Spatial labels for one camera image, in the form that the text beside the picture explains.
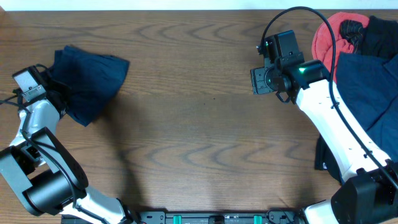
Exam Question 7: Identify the navy blue shorts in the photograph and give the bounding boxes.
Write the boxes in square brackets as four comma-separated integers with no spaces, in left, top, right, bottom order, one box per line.
[50,46,129,126]

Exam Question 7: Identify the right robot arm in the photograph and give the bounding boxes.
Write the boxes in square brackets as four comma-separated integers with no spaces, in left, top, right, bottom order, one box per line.
[251,30,397,223]

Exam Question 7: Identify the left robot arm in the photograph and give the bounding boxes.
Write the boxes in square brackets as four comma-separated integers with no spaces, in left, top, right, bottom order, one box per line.
[1,65,141,223]

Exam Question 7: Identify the red cloth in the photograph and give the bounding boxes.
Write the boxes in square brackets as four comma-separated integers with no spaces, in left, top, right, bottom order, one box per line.
[312,12,369,83]

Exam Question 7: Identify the dark striped garment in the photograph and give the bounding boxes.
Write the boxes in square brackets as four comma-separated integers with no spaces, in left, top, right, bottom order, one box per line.
[340,20,367,54]

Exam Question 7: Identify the black garment with logo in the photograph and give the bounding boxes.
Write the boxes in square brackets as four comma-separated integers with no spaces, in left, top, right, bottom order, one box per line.
[314,135,341,183]

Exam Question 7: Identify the navy blue shirt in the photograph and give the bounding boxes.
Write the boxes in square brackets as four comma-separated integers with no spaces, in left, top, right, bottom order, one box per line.
[336,54,397,161]

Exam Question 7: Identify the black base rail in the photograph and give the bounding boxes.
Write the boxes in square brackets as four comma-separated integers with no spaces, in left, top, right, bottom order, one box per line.
[138,208,307,224]

